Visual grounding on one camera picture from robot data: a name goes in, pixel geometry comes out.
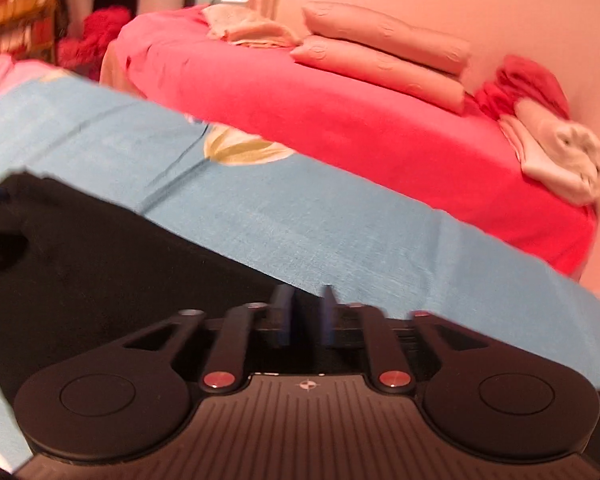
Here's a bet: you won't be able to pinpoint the pink pillow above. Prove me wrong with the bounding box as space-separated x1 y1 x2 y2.
290 36 467 115
301 1 473 77

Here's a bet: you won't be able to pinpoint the black pants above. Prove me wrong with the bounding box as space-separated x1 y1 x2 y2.
0 172 433 413

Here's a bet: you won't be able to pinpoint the red bed cover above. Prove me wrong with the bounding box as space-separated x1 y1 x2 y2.
100 6 598 282

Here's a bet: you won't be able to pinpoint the blue floral bedsheet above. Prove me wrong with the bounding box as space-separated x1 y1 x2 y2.
0 78 600 468

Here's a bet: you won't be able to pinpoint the white folded cloth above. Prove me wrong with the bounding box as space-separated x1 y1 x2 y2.
498 98 600 207

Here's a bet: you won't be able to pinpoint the cream crumpled cloth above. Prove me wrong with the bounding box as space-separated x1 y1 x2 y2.
201 3 303 50

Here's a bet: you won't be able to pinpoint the pink blanket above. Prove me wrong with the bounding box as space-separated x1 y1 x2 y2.
0 52 78 108

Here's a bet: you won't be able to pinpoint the red fuzzy cloth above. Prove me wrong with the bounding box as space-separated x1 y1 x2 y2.
56 5 133 70

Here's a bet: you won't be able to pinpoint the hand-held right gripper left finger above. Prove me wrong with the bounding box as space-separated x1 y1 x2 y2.
120 284 297 394

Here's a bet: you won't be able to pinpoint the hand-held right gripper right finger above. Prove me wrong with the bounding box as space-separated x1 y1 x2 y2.
321 284 492 393

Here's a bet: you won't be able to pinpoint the red crumpled cloth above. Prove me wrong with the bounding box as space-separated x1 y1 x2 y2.
474 55 572 122

